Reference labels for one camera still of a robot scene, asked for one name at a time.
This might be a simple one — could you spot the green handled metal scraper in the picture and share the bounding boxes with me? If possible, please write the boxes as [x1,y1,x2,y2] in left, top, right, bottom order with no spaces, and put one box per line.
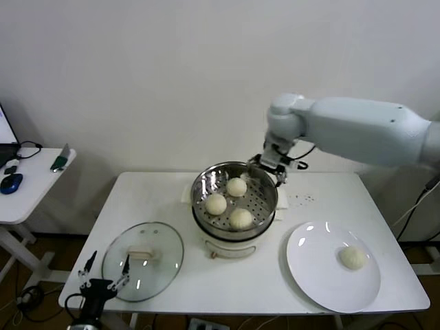
[49,143,72,173]

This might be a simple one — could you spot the white power strip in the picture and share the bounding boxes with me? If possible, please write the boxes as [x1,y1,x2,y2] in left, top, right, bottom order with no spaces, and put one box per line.
[188,318,224,330]

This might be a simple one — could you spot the large white plate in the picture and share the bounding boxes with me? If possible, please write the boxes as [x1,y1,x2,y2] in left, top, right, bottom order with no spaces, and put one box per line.
[285,219,382,314]

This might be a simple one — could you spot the white steamed baozi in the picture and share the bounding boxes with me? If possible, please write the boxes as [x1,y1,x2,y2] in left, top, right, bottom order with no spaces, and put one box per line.
[229,208,254,230]
[225,177,248,198]
[338,246,371,272]
[205,193,228,216]

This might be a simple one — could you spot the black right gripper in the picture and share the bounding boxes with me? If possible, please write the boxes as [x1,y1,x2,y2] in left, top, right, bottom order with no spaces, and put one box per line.
[245,150,289,188]

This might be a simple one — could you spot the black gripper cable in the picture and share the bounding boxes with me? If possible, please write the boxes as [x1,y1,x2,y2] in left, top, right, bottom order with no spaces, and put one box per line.
[65,293,85,319]
[285,144,317,172]

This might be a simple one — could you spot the blue computer mouse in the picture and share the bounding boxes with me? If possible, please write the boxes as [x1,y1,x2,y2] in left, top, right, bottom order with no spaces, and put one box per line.
[0,173,23,195]

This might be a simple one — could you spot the white electric cooker pot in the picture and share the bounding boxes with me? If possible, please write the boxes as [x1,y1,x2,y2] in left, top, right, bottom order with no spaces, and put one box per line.
[190,192,286,259]

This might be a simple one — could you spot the thin white cable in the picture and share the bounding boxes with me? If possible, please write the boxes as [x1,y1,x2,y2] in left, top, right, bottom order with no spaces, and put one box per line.
[391,187,435,226]

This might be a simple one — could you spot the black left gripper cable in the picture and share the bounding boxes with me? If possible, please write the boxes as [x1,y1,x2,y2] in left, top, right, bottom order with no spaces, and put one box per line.
[65,293,85,319]

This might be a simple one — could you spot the glass lid with white handle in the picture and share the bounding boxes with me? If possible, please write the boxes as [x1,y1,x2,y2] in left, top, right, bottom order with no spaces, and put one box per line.
[101,221,184,303]

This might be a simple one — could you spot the white side table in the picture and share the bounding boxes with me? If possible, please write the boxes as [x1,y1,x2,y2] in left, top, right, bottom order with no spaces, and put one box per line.
[0,147,77,286]

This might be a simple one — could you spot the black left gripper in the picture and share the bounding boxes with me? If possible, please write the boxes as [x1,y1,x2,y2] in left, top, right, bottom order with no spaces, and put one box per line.
[77,251,132,311]

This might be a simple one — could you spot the dark crumbs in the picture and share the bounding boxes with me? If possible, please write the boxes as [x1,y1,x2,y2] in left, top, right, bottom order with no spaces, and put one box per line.
[287,193,314,204]

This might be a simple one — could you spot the black laptop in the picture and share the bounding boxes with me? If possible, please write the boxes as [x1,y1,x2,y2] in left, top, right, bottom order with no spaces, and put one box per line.
[0,102,21,169]

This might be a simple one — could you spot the black cable with plug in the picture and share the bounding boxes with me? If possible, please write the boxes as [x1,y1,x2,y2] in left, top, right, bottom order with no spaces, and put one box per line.
[395,170,440,241]

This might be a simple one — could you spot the perforated steel steamer basket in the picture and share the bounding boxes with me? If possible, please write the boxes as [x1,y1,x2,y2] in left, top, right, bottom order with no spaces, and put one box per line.
[180,161,289,241]

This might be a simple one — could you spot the black floor cable coil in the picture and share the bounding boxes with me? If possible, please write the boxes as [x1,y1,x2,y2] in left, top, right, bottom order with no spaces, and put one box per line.
[19,285,45,307]

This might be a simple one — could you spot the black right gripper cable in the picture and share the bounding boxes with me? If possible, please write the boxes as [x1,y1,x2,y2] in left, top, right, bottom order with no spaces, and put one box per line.
[285,144,317,172]

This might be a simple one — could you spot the black desk cable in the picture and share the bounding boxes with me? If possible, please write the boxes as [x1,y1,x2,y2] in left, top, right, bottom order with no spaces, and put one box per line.
[15,140,43,161]

